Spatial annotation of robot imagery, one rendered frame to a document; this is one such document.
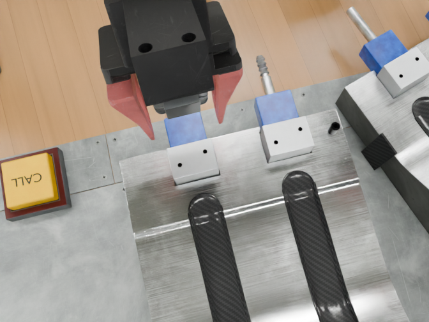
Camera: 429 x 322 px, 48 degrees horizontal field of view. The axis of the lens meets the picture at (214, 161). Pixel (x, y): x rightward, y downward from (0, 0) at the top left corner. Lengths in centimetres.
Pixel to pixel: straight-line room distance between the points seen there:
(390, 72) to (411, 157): 11
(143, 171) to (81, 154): 14
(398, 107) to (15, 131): 51
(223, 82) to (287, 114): 18
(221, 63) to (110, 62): 8
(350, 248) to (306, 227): 5
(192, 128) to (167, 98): 26
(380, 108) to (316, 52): 14
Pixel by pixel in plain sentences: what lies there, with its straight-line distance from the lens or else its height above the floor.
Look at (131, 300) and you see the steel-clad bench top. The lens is 63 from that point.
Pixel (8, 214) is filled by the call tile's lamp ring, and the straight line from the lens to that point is 67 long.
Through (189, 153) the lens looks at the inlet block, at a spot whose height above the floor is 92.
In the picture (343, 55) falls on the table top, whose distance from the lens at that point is 72.
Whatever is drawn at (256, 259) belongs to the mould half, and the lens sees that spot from 54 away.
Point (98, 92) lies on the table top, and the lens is 70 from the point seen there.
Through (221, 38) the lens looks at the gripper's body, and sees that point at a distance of 37.
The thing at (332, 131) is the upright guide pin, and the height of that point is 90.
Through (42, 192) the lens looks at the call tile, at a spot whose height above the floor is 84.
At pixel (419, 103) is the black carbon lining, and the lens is 66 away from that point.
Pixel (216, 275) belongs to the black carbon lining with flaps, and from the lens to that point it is 54.
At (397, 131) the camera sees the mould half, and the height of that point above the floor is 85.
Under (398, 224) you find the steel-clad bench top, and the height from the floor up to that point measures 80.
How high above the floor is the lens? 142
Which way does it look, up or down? 75 degrees down
